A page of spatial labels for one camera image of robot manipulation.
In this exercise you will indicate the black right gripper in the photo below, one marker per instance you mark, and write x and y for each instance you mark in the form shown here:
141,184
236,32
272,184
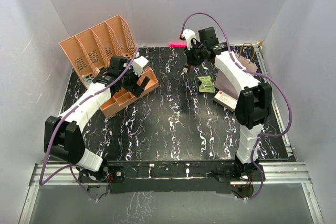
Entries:
191,61

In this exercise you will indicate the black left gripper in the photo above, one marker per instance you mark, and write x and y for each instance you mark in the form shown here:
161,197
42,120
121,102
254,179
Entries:
135,89

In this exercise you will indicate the purple M&M's packet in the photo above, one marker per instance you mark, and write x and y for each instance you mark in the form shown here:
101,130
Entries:
187,68

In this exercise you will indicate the green snack packet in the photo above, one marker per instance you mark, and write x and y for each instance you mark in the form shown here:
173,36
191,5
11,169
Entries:
206,85

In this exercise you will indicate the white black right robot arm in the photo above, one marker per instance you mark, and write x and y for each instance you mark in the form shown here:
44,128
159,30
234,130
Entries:
254,98

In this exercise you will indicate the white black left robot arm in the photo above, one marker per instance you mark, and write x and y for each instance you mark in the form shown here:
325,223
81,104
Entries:
63,134

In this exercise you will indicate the pink red marker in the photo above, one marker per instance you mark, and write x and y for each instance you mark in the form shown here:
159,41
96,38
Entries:
177,44

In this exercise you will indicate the blue correction tape blister pack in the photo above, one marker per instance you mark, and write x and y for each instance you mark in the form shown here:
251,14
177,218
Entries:
88,80

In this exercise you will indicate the white red cardboard box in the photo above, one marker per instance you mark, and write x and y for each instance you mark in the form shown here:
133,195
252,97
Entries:
225,100

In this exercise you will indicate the peach plastic desk organizer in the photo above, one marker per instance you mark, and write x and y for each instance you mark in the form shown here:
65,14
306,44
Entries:
91,50

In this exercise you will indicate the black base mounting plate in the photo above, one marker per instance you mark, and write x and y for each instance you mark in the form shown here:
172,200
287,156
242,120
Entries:
176,176

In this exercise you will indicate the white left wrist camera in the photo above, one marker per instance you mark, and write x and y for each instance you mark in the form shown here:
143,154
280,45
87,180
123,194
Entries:
139,64

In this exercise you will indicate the aluminium frame rail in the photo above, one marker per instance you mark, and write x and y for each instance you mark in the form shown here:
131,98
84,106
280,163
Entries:
174,123

